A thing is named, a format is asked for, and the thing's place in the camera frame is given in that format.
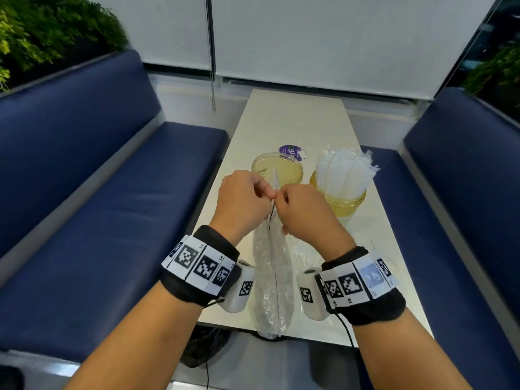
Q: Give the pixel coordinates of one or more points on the white roller blind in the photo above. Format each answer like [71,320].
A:
[162,28]
[345,40]

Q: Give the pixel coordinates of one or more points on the person's left hand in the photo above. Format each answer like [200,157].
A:
[237,203]

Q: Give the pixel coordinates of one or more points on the yellow plastic cup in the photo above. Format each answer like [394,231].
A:
[345,203]

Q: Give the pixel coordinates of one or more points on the black wristband with marker tags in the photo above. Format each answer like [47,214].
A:
[357,286]
[201,266]

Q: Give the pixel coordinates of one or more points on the purple and white lid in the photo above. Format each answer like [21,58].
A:
[293,151]

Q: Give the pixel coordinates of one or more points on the blue bench backrest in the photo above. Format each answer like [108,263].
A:
[69,146]
[471,166]

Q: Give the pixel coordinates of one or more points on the person's left fingers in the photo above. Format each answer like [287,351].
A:
[262,186]

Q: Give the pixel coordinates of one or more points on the person's right hand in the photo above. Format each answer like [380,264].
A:
[308,219]

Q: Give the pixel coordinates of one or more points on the person's left forearm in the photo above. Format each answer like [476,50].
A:
[138,345]

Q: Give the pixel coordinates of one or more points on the long clear plastic bag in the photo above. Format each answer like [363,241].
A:
[266,288]

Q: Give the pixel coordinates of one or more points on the white straw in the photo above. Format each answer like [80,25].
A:
[276,178]

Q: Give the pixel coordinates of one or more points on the black plastic bag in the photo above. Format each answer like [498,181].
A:
[203,345]

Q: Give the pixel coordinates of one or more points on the person's right fingers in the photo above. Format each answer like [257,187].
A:
[284,198]

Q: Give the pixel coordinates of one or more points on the green plant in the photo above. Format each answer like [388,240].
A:
[53,28]
[497,77]

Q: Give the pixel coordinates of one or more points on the blue bench seat cushion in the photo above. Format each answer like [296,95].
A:
[447,304]
[122,247]

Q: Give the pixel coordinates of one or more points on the bundle of white wrapped straws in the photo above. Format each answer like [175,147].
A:
[345,170]

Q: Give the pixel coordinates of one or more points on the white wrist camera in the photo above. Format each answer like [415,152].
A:
[309,294]
[240,290]

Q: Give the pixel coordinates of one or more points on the round yellow plastic container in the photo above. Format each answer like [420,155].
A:
[280,164]

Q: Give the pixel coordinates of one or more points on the person's right forearm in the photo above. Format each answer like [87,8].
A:
[402,353]

